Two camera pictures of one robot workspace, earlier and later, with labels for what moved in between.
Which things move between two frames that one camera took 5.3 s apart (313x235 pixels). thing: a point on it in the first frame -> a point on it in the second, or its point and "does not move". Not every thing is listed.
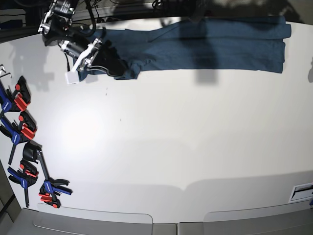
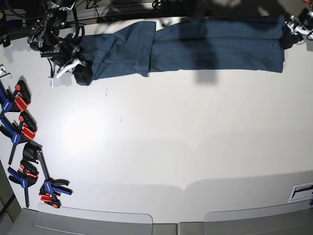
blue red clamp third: x=26 y=176 does not move
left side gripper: x=97 y=54 -> x=64 y=57
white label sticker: x=301 y=192 does not move
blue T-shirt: x=254 y=44 does not move
